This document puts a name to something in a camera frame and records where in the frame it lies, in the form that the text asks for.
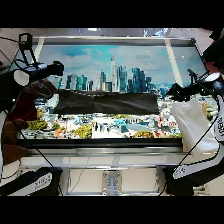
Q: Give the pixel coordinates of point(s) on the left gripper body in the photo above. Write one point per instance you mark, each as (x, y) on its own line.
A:
(56, 68)

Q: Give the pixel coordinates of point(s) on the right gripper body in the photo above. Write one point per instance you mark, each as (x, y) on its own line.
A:
(178, 92)

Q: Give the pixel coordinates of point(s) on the black garment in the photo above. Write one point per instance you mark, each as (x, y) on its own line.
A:
(215, 50)
(110, 103)

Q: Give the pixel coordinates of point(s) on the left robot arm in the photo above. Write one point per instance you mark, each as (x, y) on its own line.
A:
(33, 71)

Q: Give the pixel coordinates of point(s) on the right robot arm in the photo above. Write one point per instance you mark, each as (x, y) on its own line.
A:
(200, 170)

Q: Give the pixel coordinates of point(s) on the brown garment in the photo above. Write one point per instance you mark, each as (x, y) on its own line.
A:
(43, 89)

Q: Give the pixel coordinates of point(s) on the white garment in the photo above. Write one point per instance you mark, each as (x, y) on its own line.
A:
(195, 126)

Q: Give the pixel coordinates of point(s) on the red garment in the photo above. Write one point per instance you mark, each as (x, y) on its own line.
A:
(25, 108)

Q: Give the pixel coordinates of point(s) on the orange-brown garment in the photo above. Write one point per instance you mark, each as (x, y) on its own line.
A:
(11, 140)

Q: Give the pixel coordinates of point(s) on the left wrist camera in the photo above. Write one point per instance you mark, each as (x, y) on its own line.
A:
(25, 38)

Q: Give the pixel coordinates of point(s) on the silver frame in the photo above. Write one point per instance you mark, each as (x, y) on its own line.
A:
(111, 181)

